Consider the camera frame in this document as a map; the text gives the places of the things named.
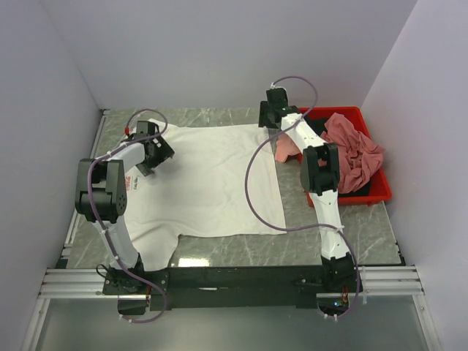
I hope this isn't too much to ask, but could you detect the white t shirt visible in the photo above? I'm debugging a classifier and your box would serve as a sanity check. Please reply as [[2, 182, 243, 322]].
[[124, 124, 286, 271]]

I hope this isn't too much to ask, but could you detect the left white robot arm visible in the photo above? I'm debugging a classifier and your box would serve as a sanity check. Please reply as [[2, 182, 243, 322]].
[[75, 121, 175, 294]]

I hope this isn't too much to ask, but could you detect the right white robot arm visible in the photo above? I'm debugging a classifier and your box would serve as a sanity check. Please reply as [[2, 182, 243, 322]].
[[259, 86, 355, 292]]

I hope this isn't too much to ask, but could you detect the light pink t shirt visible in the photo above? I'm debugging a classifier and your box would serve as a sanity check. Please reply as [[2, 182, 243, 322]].
[[275, 134, 301, 163]]

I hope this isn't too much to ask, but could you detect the black t shirt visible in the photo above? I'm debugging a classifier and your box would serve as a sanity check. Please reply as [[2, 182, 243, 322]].
[[306, 116, 374, 198]]

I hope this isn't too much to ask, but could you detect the dusty pink t shirt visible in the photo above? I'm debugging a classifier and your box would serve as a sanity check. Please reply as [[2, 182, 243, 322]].
[[321, 112, 387, 194]]

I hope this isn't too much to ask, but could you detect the black base beam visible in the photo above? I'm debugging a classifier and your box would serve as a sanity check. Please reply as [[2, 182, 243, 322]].
[[102, 265, 362, 311]]

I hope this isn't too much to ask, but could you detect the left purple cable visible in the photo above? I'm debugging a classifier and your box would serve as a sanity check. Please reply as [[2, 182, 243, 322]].
[[86, 107, 169, 325]]

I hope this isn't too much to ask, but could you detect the purple cable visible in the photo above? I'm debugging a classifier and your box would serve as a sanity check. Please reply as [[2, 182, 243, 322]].
[[244, 75, 361, 319], [86, 107, 169, 325]]

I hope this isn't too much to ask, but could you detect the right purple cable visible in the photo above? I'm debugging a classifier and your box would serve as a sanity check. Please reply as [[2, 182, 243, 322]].
[[244, 75, 361, 319]]

